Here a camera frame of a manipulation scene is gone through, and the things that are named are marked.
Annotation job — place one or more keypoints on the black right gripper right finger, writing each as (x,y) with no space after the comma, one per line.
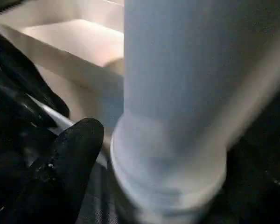
(254,193)

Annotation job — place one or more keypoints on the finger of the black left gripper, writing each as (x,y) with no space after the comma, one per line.
(32,77)
(11,121)

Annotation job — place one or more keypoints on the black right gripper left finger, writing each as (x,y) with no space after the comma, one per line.
(67,168)

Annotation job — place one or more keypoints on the white plastic table top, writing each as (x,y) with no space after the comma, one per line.
(72,46)

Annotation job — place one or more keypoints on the white plastic table leg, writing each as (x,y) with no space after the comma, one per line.
(177,105)

